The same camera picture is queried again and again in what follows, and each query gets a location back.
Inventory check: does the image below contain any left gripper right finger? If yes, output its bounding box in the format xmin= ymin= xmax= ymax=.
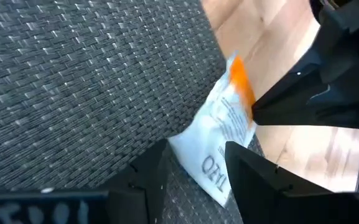
xmin=225 ymin=141 xmax=359 ymax=224

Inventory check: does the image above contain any orange white tea packet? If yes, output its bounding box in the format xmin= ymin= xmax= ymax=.
xmin=168 ymin=51 xmax=258 ymax=208

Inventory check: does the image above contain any grey woven placemat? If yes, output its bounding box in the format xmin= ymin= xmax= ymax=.
xmin=0 ymin=0 xmax=264 ymax=224

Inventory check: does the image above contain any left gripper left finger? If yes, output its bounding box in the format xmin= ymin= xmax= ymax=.
xmin=0 ymin=139 xmax=171 ymax=224

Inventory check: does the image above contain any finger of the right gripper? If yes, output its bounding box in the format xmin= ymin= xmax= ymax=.
xmin=252 ymin=88 xmax=359 ymax=130
xmin=252 ymin=49 xmax=331 ymax=114

